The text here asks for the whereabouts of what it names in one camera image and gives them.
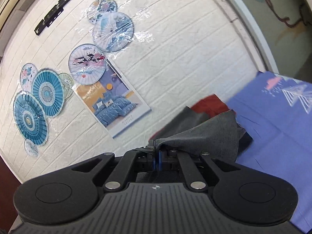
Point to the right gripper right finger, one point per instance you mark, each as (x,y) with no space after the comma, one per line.
(175,160)

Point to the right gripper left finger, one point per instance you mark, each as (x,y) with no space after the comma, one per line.
(123,170)

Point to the dark grey pants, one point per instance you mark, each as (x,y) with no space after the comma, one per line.
(194,133)

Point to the bedding advertisement poster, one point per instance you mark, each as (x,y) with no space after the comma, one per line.
(113,101)

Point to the red garment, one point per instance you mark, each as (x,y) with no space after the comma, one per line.
(209,107)

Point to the small pale green fan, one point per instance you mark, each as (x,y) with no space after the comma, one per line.
(67,84)

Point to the white umbrella fan red print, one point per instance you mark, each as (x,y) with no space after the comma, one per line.
(87,64)

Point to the medium blue paper fan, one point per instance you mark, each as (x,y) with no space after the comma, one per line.
(48,90)

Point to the blue printed bed sheet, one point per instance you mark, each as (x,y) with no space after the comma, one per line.
(276,112)

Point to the white umbrella fan blue print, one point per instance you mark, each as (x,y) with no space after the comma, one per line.
(112,31)

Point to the pink floral round fan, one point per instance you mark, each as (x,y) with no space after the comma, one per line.
(27,75)

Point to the small floral round fan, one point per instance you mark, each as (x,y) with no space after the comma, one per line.
(98,7)

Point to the black wall hook rack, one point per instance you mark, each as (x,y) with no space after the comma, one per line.
(50,17)

